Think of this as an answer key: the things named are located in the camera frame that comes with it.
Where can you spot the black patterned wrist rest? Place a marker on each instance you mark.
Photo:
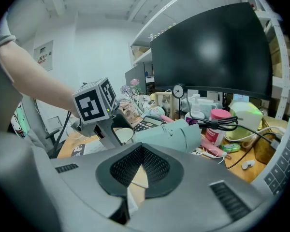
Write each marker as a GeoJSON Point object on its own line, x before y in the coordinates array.
{"type": "Point", "coordinates": [78, 150]}

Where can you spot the wooden desk with white legs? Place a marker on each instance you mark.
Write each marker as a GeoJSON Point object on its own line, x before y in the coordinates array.
{"type": "Point", "coordinates": [236, 175]}

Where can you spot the white shelving unit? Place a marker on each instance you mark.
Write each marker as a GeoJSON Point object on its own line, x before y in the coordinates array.
{"type": "Point", "coordinates": [282, 81]}

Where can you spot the yellow-green box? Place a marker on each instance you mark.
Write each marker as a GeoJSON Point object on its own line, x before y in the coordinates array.
{"type": "Point", "coordinates": [246, 115]}

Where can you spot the wooden cat photo frame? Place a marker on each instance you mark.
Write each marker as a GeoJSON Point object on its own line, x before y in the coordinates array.
{"type": "Point", "coordinates": [159, 98]}

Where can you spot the black calculator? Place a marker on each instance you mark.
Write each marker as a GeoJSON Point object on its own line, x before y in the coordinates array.
{"type": "Point", "coordinates": [147, 124]}

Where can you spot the white pump bottle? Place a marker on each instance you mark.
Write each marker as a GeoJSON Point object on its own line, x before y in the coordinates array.
{"type": "Point", "coordinates": [195, 110]}

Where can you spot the pink artificial flower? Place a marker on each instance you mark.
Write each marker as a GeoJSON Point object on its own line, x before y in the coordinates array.
{"type": "Point", "coordinates": [134, 82]}

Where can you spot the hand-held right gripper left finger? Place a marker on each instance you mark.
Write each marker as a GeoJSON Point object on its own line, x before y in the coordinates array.
{"type": "Point", "coordinates": [87, 197]}

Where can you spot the green packet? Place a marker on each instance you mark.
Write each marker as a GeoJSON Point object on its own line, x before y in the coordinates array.
{"type": "Point", "coordinates": [229, 148]}

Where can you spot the white patterned blanket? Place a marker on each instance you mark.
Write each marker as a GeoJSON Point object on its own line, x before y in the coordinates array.
{"type": "Point", "coordinates": [18, 127]}

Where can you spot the black monitor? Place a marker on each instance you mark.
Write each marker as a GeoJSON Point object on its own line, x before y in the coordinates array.
{"type": "Point", "coordinates": [137, 75]}
{"type": "Point", "coordinates": [207, 57]}

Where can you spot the teal pencil case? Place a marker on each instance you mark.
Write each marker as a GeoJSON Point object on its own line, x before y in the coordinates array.
{"type": "Point", "coordinates": [174, 134]}

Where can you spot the pink stick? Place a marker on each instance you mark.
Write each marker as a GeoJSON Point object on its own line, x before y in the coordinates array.
{"type": "Point", "coordinates": [207, 145]}

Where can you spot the dried brown flower bunch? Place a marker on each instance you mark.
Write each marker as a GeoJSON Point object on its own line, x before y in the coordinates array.
{"type": "Point", "coordinates": [128, 110]}

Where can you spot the grey laptop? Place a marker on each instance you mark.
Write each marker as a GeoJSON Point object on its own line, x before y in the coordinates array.
{"type": "Point", "coordinates": [280, 158]}

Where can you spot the white keyboard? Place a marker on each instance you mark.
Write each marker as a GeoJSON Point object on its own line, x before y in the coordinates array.
{"type": "Point", "coordinates": [94, 147]}

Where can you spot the person's grey sweatshirt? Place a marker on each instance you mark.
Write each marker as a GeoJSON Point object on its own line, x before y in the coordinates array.
{"type": "Point", "coordinates": [2, 33]}

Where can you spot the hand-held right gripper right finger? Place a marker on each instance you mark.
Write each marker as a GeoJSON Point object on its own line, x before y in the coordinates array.
{"type": "Point", "coordinates": [195, 202]}

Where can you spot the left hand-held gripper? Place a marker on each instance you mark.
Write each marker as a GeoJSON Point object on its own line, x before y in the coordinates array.
{"type": "Point", "coordinates": [89, 105]}

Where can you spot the person's left forearm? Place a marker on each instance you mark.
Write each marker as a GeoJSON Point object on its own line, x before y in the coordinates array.
{"type": "Point", "coordinates": [38, 81]}

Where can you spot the white dark-striped cup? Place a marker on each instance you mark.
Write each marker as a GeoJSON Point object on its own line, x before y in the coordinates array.
{"type": "Point", "coordinates": [128, 135]}

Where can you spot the white wall box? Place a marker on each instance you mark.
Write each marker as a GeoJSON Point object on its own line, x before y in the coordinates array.
{"type": "Point", "coordinates": [54, 122]}

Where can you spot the pink-lidded bottle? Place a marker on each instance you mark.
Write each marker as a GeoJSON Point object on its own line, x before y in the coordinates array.
{"type": "Point", "coordinates": [218, 115]}

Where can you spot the purple artificial flower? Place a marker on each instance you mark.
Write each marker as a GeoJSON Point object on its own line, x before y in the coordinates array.
{"type": "Point", "coordinates": [125, 89]}

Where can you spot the small black clock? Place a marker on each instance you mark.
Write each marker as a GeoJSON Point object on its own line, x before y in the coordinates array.
{"type": "Point", "coordinates": [178, 91]}

